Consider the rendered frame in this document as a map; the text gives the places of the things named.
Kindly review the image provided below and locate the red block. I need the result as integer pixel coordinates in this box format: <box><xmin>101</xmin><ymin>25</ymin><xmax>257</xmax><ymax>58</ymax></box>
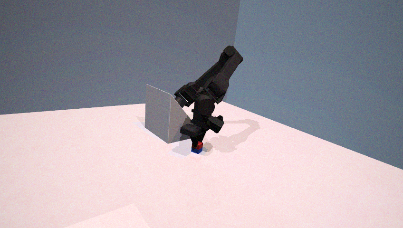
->
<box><xmin>192</xmin><ymin>141</ymin><xmax>203</xmax><ymax>150</ymax></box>

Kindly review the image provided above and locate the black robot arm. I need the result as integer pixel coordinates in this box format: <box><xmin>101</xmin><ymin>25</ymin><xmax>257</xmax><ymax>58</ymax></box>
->
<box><xmin>174</xmin><ymin>46</ymin><xmax>243</xmax><ymax>133</ymax></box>

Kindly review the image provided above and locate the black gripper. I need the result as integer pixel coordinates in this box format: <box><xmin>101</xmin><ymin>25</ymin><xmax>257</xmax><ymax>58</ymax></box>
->
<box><xmin>180</xmin><ymin>107</ymin><xmax>209</xmax><ymax>147</ymax></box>

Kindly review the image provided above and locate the blue block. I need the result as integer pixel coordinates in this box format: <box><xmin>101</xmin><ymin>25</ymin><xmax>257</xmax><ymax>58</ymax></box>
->
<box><xmin>191</xmin><ymin>148</ymin><xmax>202</xmax><ymax>154</ymax></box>

